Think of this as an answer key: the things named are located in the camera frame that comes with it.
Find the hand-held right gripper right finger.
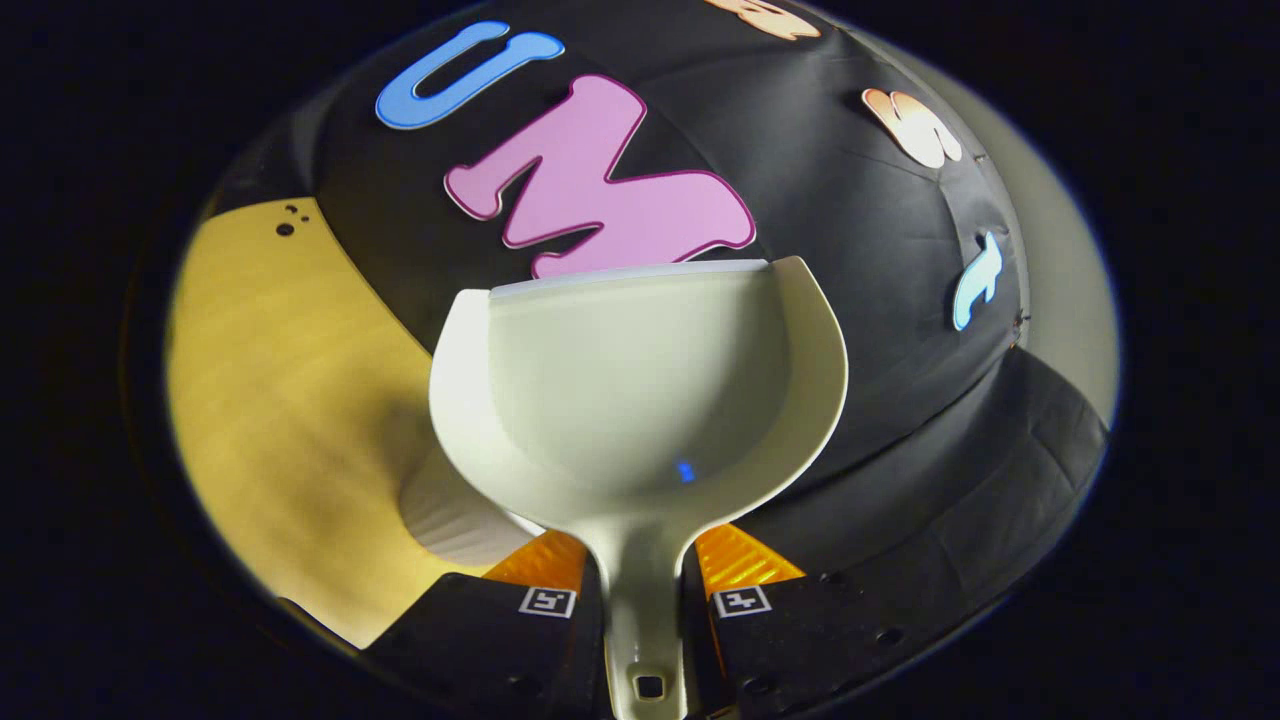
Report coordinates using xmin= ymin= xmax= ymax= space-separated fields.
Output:
xmin=685 ymin=522 xmax=961 ymax=720

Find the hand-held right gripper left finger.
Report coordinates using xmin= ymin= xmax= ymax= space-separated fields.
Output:
xmin=365 ymin=530 xmax=611 ymax=720

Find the white ribbed garbage bin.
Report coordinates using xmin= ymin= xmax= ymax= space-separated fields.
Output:
xmin=398 ymin=450 xmax=546 ymax=568

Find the white dustpan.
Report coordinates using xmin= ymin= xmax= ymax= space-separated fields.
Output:
xmin=428 ymin=256 xmax=851 ymax=720

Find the black backdrop cloth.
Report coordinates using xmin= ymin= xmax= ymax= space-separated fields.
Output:
xmin=200 ymin=0 xmax=1111 ymax=651

